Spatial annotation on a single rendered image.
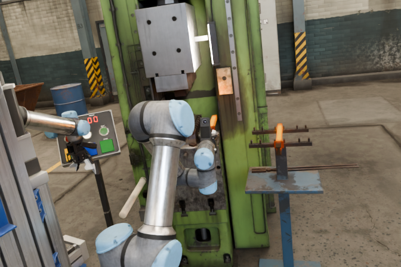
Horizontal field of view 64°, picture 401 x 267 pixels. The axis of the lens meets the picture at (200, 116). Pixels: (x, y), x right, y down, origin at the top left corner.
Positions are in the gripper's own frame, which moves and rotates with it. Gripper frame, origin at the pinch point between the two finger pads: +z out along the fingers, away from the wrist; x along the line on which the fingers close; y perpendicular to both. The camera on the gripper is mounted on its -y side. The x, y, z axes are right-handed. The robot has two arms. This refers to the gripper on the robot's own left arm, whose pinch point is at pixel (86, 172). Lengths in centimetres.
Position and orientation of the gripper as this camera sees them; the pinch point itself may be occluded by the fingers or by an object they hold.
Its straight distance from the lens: 191.1
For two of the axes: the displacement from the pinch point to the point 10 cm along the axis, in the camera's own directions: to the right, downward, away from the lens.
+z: 1.3, 9.6, 2.6
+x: 8.7, 0.2, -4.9
